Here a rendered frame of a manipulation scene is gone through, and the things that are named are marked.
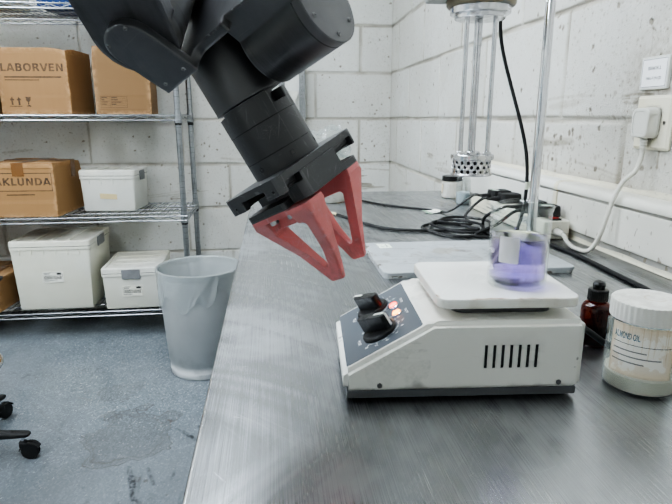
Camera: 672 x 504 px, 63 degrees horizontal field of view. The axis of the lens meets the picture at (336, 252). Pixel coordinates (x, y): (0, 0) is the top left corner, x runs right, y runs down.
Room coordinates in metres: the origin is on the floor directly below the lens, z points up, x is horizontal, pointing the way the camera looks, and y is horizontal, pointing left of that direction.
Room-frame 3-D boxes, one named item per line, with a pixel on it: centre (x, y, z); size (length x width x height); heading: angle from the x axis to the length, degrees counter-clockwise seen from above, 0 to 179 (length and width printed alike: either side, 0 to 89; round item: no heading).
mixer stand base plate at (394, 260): (0.89, -0.21, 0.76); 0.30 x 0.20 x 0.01; 97
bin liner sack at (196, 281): (2.05, 0.53, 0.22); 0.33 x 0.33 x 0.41
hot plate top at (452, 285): (0.48, -0.14, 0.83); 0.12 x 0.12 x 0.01; 3
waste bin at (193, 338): (2.05, 0.53, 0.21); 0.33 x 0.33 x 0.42
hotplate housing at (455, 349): (0.48, -0.11, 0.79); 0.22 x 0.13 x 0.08; 93
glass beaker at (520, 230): (0.47, -0.16, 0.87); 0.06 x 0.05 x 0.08; 172
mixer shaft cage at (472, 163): (0.89, -0.22, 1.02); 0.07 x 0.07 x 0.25
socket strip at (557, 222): (1.23, -0.40, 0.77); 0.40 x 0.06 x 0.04; 7
